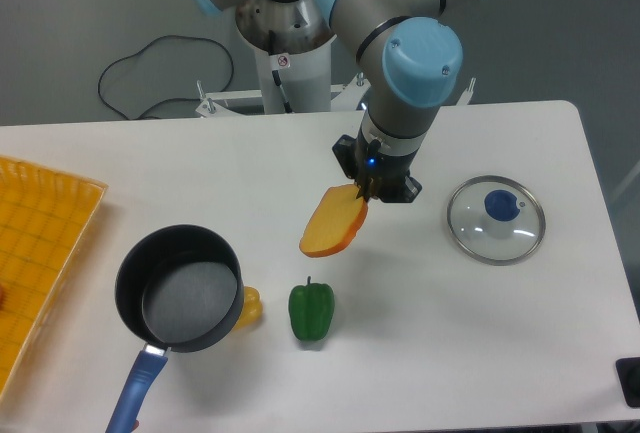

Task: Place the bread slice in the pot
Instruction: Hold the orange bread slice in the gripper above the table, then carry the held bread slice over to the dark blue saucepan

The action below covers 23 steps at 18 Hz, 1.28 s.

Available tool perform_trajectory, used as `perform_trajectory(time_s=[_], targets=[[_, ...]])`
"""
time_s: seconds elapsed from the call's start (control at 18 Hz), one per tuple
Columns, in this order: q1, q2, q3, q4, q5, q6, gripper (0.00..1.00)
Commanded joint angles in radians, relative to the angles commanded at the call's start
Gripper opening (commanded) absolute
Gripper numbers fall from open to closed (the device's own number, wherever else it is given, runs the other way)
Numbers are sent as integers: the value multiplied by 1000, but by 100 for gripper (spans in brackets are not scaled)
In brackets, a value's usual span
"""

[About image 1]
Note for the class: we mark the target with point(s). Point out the black pot with blue handle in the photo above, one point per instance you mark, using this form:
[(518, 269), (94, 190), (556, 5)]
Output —
[(180, 290)]

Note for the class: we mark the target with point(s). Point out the orange plastic basket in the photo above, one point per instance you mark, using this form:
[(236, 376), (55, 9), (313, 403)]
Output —
[(45, 214)]

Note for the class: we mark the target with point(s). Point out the orange toy bread slice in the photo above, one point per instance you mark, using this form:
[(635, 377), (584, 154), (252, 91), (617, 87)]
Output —
[(335, 222)]

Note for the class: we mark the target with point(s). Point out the black device at table edge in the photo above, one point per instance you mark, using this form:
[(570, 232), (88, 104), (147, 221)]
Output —
[(628, 374)]

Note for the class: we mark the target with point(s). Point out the yellow toy bell pepper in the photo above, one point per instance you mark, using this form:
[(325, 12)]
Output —
[(252, 309)]

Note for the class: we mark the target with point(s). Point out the glass lid with blue knob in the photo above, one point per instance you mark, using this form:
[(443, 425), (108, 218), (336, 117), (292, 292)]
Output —
[(495, 220)]

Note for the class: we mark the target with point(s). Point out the green toy bell pepper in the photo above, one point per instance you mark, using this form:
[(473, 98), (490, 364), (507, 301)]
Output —
[(311, 308)]

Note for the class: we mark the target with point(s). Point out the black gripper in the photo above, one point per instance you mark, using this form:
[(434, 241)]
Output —
[(376, 174)]

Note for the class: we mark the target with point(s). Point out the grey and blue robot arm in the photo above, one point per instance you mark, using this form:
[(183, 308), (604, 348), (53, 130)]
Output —
[(400, 137)]

